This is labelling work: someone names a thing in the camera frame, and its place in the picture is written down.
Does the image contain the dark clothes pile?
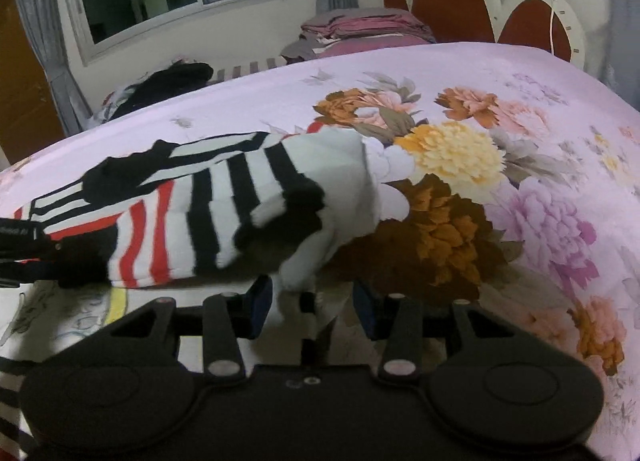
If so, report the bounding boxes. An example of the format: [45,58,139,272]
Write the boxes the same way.
[87,59,214,128]

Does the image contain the floral pink bedsheet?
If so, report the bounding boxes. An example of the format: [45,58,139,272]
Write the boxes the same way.
[1,43,639,460]

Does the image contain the striped knit sweater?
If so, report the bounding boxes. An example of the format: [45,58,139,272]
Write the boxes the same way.
[17,129,381,460]

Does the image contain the red white scalloped headboard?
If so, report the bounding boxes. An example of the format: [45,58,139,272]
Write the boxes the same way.
[382,0,587,70]

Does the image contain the brown wooden door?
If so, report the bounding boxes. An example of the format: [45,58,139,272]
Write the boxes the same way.
[0,0,65,164]

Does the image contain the folded pink grey bedding stack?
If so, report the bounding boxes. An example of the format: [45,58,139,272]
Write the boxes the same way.
[281,8,436,63]

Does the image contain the left grey curtain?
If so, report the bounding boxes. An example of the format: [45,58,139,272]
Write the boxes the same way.
[15,0,91,136]

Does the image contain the grey striped mattress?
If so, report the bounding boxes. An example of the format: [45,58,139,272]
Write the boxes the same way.
[207,56,288,85]

